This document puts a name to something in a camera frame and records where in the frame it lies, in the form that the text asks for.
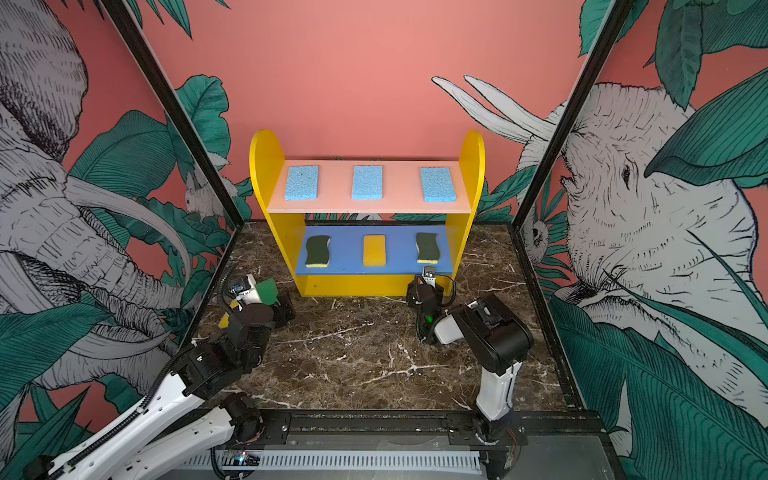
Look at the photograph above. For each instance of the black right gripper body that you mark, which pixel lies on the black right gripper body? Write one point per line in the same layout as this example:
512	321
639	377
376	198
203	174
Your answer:
412	295

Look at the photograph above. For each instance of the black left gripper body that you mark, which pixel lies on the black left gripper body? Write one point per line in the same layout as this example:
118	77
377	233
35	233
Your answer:
256	360

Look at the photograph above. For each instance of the bright green sponge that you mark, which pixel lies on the bright green sponge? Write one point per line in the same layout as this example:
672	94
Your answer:
267	291

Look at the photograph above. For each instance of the yellow sponge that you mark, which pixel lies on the yellow sponge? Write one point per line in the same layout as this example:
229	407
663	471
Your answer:
374	251
224	321

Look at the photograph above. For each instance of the dark green sponge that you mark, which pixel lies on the dark green sponge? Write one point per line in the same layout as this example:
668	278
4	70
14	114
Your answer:
317	251
427	248

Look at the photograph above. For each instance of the blue sponge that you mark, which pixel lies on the blue sponge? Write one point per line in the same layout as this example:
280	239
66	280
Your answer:
367	182
302	183
437	185

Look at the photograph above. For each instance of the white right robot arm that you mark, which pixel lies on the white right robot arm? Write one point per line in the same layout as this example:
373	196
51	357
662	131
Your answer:
496	336

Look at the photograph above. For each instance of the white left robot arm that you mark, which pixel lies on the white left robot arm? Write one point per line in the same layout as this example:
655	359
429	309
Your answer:
149	439

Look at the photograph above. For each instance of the yellow pink blue shelf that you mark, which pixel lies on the yellow pink blue shelf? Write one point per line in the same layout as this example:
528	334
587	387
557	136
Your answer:
399	215

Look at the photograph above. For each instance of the white vent strip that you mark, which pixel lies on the white vent strip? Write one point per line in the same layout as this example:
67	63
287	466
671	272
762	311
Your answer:
459	462

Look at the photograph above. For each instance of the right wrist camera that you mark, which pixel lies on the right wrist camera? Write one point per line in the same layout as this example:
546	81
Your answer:
429	274

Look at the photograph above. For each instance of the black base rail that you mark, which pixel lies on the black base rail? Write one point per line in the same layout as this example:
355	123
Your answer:
522	445

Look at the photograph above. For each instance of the black left frame post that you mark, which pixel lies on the black left frame post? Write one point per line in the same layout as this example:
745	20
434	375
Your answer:
130	33

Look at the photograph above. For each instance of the black frame post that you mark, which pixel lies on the black frame post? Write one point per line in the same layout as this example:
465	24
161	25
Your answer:
130	33
611	27

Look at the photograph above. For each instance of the black right frame post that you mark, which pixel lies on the black right frame post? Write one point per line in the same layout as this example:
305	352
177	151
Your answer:
611	27

